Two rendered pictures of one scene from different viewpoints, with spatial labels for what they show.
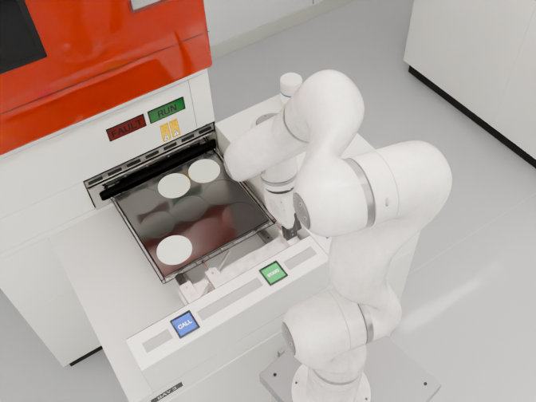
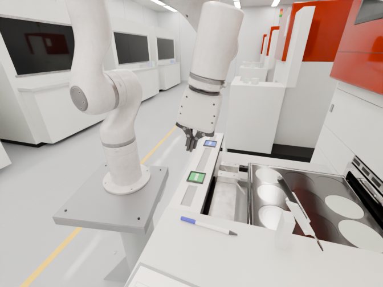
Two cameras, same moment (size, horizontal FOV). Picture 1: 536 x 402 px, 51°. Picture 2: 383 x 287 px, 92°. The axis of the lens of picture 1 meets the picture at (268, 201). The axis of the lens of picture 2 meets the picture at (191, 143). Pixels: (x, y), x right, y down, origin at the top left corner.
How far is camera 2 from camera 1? 1.48 m
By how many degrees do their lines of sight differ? 93
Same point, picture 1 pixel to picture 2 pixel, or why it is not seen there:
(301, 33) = not seen: outside the picture
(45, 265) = not seen: hidden behind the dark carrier
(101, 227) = not seen: hidden behind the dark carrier
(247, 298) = (196, 162)
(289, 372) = (154, 173)
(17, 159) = (356, 102)
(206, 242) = (262, 188)
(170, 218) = (301, 187)
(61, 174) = (355, 135)
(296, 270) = (184, 186)
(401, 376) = (84, 205)
